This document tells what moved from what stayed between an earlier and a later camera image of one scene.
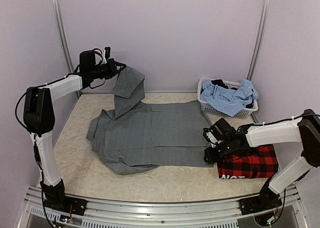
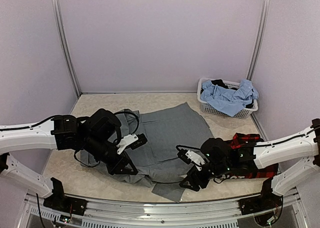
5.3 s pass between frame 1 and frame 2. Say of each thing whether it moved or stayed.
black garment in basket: stayed
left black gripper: moved
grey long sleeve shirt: moved
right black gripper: moved
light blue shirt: stayed
